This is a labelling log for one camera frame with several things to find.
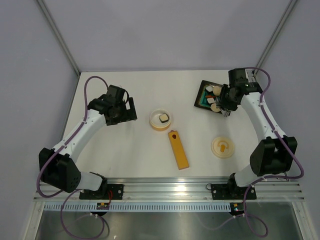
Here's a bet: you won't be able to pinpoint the aluminium frame post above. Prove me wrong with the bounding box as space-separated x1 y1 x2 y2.
255 0 300 69
35 0 81 77

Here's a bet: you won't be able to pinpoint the black food tray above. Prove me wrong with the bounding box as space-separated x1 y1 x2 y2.
194 80 223 115

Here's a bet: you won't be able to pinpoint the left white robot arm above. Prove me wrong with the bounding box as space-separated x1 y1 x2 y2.
37 85 138 199

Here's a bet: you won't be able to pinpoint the rice roll with seaweed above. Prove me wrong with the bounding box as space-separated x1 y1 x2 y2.
158 113 170 123

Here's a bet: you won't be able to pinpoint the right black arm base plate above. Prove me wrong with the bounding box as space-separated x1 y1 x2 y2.
209 183 247 200

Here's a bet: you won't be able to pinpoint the aluminium front rail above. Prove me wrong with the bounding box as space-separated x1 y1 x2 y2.
33 176 305 203

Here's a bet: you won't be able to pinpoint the round cream food slice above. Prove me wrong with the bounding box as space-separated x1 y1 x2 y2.
210 103 221 113

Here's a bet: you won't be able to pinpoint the right aluminium frame post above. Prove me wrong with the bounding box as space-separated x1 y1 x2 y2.
255 0 300 69

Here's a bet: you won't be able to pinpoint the right aluminium side rail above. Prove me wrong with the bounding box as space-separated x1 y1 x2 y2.
246 70 291 182

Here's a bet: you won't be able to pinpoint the yellow rectangular cutlery case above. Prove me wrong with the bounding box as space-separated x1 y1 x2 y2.
168 130 190 170

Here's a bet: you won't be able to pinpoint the left aluminium frame post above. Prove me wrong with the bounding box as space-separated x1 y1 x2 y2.
35 0 81 77

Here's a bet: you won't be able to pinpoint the white slotted cable duct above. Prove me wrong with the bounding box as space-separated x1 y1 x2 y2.
44 201 232 211

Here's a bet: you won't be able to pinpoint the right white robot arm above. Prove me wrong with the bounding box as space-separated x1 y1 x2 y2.
216 68 298 198

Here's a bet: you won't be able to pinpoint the cream round bowl lid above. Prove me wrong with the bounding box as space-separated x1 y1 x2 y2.
210 136 235 159

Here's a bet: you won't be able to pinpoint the metal serving tongs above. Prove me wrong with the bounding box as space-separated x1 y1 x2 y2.
220 108 230 118

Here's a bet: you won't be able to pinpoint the round yellow lunch bowl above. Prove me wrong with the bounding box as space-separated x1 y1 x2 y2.
149 108 172 132

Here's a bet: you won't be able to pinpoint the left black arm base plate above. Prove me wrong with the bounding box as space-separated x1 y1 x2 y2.
79 183 124 200

